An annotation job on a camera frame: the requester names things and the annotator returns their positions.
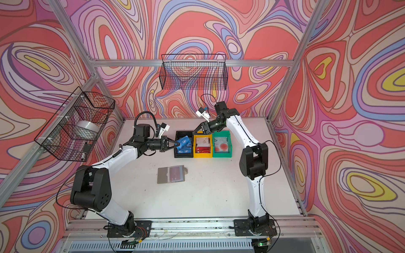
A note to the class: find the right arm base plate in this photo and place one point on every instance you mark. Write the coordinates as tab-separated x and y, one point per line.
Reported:
244	228

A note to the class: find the black plastic bin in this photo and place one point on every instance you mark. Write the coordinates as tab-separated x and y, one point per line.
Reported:
180	134

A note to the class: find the white tape roll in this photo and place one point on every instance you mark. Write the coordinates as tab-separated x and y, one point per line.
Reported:
87	125

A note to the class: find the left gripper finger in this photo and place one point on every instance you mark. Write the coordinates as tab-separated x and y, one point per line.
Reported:
171	147
172	141

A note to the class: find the blue cards in black bin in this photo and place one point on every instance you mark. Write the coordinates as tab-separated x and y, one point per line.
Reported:
184	149

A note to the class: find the green plastic bin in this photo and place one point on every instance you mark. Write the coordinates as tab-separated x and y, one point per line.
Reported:
223	155

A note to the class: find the left black wire basket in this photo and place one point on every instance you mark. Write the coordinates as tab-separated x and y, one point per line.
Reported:
61	137

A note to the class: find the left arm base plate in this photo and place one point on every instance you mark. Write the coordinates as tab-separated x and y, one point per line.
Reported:
138	229

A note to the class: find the red VIP card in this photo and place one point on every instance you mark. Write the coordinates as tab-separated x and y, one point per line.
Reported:
176	174

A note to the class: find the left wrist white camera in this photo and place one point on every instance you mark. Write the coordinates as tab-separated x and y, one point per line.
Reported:
163	127

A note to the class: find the yellow plastic bin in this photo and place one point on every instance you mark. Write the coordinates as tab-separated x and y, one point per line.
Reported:
202	155

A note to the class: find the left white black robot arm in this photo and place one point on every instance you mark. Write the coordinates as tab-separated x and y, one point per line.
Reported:
92	190

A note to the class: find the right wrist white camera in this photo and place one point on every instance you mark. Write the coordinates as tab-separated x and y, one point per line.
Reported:
202	112

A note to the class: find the wrist white camera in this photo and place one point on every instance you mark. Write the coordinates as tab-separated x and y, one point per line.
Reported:
202	112
163	127

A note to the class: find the back black wire basket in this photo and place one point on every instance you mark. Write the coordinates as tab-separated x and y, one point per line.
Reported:
189	71

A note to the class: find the blue VIP card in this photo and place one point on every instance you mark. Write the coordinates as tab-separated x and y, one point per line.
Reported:
184	142

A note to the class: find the small black device in basket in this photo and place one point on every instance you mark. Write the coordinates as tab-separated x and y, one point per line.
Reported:
86	150

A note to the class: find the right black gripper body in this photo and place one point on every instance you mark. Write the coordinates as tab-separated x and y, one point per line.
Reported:
214	125

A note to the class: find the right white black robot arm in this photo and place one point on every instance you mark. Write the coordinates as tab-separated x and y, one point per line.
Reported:
253	163

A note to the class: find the card in green bin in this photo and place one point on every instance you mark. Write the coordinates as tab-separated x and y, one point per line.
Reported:
221	145

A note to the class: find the aluminium front rail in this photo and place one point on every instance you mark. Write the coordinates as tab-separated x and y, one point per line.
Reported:
196	228

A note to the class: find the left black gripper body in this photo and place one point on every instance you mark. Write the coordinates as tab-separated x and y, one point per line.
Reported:
155	144

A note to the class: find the black wire basket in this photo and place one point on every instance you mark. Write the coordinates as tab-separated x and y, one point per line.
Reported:
189	71
61	137

